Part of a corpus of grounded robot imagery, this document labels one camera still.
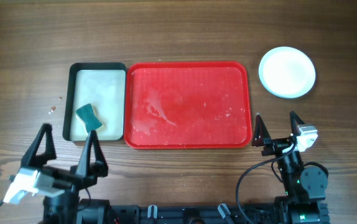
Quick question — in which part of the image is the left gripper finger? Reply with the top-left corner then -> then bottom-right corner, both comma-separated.
21,123 -> 57,169
75,130 -> 108,177

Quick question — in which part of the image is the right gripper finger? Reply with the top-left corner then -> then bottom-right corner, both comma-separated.
251,113 -> 271,147
289,111 -> 305,134

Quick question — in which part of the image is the green yellow sponge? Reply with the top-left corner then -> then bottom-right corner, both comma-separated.
75,103 -> 103,133

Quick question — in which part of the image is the white plate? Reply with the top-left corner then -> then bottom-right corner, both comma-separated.
258,47 -> 317,99

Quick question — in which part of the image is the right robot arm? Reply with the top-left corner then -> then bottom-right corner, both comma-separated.
251,111 -> 330,223

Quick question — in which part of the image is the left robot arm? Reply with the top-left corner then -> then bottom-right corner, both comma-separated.
21,123 -> 109,223

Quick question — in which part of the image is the red plastic tray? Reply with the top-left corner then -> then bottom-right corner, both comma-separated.
124,61 -> 252,149

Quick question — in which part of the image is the black water basin tray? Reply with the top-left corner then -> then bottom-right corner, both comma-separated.
62,62 -> 126,142

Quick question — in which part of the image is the right black cable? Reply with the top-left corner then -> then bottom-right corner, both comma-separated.
235,142 -> 297,224

